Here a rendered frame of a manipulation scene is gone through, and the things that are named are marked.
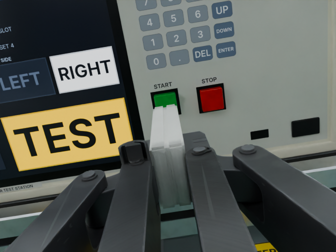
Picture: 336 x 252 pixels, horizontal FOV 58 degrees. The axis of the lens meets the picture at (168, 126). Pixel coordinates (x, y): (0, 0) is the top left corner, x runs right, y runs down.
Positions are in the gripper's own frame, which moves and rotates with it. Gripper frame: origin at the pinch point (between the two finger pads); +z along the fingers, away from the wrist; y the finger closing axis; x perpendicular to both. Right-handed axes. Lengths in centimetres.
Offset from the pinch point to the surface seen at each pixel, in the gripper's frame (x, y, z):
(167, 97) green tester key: 0.8, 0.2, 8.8
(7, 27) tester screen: 8.1, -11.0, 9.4
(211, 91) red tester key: 0.7, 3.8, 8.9
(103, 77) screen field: 3.1, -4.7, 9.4
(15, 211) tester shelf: -6.6, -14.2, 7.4
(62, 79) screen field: 3.5, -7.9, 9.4
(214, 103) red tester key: -0.4, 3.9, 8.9
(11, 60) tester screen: 5.6, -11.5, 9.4
